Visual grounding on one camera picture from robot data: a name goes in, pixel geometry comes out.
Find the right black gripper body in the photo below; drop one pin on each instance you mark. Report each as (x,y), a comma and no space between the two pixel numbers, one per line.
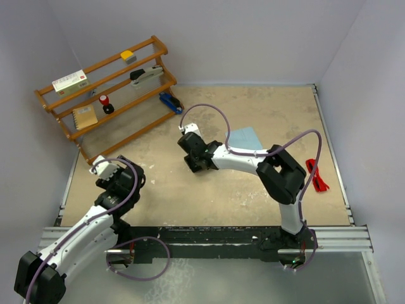
(194,160)

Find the light blue cleaning cloth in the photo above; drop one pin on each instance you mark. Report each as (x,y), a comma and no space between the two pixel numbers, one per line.
(244,138)

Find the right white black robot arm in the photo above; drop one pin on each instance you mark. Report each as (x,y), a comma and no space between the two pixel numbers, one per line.
(281,175)

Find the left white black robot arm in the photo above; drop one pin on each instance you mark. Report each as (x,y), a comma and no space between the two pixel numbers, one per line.
(43,277)

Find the red sunglasses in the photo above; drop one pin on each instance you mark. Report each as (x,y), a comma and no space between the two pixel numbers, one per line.
(318,183)

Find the blue black stapler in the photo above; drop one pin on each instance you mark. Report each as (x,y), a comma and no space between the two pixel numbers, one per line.
(171,102)

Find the brown spiral notebook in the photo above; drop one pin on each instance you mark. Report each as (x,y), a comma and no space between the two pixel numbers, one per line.
(84,117)

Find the red black stamp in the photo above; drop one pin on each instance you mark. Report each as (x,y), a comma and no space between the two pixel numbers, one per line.
(108,108)

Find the wooden three-tier shelf rack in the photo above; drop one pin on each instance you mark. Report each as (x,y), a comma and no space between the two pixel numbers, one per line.
(118,100)

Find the black silver stapler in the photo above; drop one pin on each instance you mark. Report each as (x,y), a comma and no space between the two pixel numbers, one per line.
(139,76)

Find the white staples box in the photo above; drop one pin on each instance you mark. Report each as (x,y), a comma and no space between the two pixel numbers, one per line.
(71,83)

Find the yellow grey eraser block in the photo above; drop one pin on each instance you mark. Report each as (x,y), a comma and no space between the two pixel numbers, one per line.
(128,57)

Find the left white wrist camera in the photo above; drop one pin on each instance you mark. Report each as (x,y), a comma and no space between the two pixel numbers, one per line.
(103,168)

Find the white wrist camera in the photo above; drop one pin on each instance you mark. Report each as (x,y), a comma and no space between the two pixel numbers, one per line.
(103,168)
(190,127)

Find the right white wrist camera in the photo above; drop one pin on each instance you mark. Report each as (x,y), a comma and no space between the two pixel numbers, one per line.
(190,127)

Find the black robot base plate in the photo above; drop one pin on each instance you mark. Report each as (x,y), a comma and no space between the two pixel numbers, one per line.
(265,243)

